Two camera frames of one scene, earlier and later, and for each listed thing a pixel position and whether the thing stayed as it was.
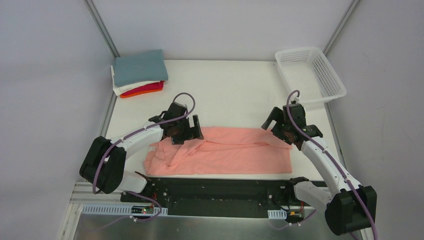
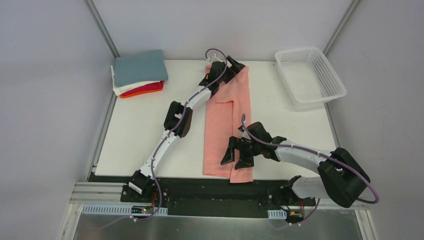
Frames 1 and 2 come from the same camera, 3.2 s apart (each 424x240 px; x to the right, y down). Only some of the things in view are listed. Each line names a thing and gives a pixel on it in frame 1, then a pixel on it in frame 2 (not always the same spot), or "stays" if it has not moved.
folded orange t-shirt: x=140 y=93 stays
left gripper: x=189 y=131 → x=227 y=67
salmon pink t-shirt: x=221 y=150 → x=228 y=110
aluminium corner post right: x=340 y=26 stays
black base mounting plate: x=223 y=196 stays
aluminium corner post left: x=101 y=27 stays
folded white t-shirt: x=119 y=90 stays
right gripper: x=276 y=125 → x=243 y=147
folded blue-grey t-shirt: x=145 y=66 stays
